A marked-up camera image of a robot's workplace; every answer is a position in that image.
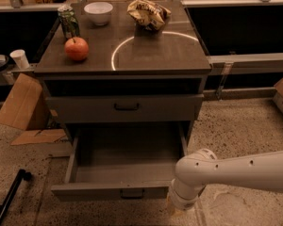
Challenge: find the brown cardboard box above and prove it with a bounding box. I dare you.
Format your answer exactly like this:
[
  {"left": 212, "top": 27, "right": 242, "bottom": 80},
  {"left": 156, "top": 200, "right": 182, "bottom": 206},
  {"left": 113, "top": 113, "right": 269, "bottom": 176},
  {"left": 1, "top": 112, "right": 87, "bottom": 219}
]
[{"left": 0, "top": 73, "right": 49, "bottom": 130}]

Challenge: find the grey top drawer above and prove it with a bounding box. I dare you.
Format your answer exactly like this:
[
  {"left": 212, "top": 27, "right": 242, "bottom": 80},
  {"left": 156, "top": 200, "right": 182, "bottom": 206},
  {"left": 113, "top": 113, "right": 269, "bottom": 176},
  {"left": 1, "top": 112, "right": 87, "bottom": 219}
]
[{"left": 46, "top": 95, "right": 203, "bottom": 123}]

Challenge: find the grey drawer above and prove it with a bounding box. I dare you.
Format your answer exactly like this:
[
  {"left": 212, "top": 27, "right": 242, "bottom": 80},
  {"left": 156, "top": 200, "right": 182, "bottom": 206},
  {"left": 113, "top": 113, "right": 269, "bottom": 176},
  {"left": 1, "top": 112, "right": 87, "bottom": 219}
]
[
  {"left": 51, "top": 121, "right": 187, "bottom": 202},
  {"left": 46, "top": 95, "right": 203, "bottom": 123}
]

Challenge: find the white paper cup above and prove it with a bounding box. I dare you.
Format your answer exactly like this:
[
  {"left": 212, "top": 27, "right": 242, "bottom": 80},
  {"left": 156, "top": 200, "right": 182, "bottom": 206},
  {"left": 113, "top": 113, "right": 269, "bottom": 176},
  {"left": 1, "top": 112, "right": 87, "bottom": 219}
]
[{"left": 9, "top": 49, "right": 30, "bottom": 69}]

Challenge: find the white bowl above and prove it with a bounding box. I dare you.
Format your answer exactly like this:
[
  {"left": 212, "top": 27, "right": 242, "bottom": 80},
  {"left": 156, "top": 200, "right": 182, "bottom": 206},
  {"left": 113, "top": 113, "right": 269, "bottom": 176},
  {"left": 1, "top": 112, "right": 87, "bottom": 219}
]
[{"left": 84, "top": 2, "right": 113, "bottom": 25}]

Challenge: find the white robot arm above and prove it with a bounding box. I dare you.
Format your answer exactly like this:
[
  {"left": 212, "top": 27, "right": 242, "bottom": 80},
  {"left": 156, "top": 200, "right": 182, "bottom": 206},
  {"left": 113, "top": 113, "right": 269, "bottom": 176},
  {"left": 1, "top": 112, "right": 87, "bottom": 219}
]
[{"left": 167, "top": 149, "right": 283, "bottom": 216}]

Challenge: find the flat cardboard piece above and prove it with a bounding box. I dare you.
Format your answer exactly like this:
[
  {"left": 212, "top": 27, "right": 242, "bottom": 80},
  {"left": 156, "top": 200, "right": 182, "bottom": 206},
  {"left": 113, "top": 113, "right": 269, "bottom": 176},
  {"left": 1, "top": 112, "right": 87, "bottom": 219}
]
[{"left": 11, "top": 129, "right": 68, "bottom": 146}]

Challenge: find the grey drawer cabinet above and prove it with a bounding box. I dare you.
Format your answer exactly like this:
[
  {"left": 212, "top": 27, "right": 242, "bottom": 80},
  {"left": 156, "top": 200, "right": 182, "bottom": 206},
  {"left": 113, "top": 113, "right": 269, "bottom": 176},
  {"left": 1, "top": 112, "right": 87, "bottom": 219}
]
[{"left": 33, "top": 0, "right": 212, "bottom": 146}]

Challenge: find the clear acrylic bracket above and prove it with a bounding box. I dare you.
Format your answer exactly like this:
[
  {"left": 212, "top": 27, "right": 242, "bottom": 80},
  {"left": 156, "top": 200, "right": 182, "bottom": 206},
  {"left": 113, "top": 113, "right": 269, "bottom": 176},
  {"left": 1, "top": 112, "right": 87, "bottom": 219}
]
[{"left": 215, "top": 62, "right": 234, "bottom": 100}]

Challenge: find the crumpled chip bag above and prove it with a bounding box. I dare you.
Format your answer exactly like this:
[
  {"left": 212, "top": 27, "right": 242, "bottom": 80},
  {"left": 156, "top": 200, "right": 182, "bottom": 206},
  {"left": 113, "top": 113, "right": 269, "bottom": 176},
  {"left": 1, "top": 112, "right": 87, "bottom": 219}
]
[{"left": 127, "top": 0, "right": 171, "bottom": 32}]

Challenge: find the red apple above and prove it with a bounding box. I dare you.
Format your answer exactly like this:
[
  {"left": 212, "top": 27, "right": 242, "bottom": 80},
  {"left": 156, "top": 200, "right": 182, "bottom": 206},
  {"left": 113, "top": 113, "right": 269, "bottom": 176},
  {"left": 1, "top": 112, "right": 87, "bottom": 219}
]
[{"left": 64, "top": 37, "right": 89, "bottom": 61}]

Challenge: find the green soda can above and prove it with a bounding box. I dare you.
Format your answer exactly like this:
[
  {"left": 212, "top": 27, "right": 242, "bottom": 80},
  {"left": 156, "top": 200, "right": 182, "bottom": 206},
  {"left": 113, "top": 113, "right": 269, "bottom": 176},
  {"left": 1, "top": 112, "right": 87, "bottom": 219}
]
[{"left": 58, "top": 4, "right": 80, "bottom": 40}]

